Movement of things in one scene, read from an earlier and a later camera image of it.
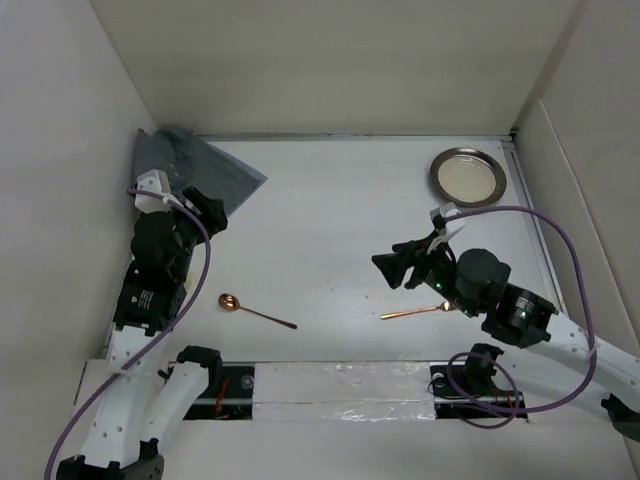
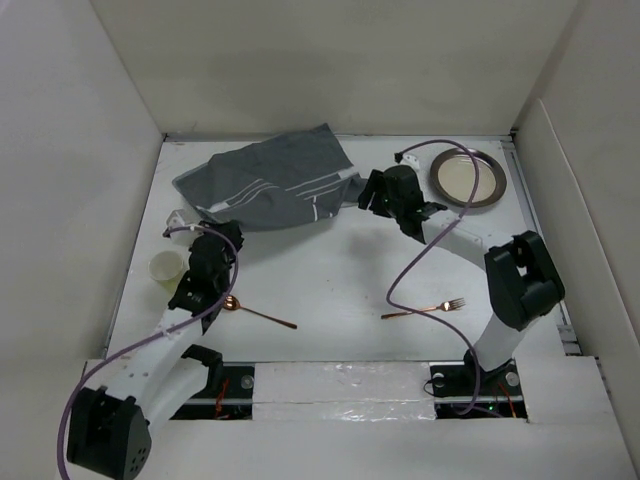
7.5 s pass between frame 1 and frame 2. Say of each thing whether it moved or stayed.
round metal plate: stayed
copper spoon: stayed
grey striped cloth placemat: moved
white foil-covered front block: stayed
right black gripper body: moved
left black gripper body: moved
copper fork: stayed
